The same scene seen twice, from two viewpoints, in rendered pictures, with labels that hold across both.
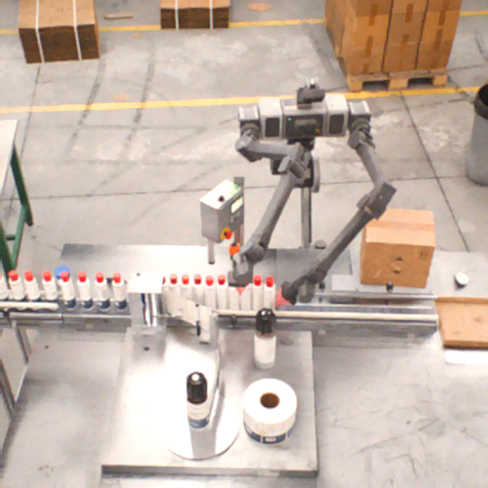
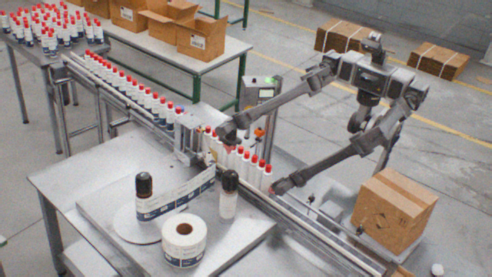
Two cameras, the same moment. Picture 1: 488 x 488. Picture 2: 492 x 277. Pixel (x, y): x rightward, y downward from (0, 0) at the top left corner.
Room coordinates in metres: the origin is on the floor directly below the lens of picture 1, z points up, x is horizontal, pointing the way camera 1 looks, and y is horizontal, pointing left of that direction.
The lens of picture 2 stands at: (0.73, -1.16, 2.56)
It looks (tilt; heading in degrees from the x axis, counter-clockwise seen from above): 35 degrees down; 37
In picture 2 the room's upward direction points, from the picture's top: 7 degrees clockwise
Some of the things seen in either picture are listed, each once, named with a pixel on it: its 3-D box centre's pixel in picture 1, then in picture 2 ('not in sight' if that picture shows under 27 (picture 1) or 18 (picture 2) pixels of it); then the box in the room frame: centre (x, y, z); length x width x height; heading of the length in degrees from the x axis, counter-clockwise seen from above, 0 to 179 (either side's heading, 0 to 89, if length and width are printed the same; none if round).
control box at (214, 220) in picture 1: (222, 212); (257, 96); (2.40, 0.08, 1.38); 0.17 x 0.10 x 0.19; 143
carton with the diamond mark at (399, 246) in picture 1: (396, 247); (392, 209); (2.61, -0.71, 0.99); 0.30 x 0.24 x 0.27; 83
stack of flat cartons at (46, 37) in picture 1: (60, 30); (343, 39); (6.29, 1.60, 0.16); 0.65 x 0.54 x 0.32; 99
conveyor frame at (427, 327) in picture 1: (248, 315); (251, 189); (2.31, -0.03, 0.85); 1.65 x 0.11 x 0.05; 88
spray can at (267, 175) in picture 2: (269, 295); (266, 180); (2.31, -0.12, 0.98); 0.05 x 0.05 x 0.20
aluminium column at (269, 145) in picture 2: (239, 241); (269, 131); (2.46, 0.01, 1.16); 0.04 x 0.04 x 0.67; 88
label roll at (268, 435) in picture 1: (269, 412); (184, 240); (1.73, -0.10, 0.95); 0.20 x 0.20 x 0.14
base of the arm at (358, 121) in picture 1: (360, 129); (410, 100); (2.89, -0.53, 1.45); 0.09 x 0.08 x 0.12; 95
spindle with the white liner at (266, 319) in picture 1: (265, 337); (228, 195); (2.03, -0.09, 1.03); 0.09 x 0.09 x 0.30
